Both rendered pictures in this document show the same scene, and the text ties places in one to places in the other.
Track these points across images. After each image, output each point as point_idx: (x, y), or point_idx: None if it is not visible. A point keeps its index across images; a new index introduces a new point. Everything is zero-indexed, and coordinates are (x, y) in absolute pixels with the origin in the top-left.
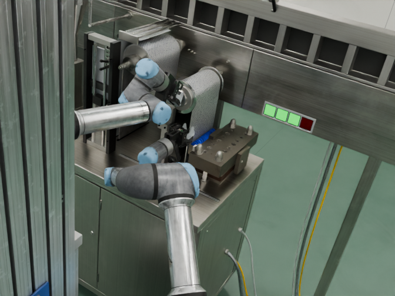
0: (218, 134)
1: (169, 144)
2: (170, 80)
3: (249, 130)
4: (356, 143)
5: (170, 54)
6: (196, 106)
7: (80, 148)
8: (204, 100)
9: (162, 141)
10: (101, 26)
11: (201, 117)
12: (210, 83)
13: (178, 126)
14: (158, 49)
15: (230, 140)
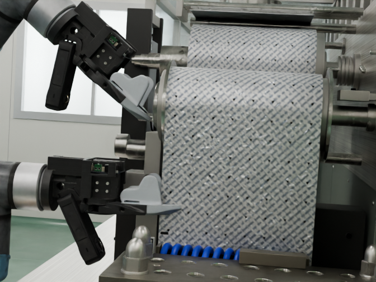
0: (278, 261)
1: (28, 171)
2: (84, 19)
3: (374, 276)
4: None
5: (271, 56)
6: (183, 126)
7: (106, 258)
8: (230, 127)
9: (26, 162)
10: (334, 94)
11: (225, 183)
12: (267, 88)
13: (111, 161)
14: (234, 34)
15: (279, 277)
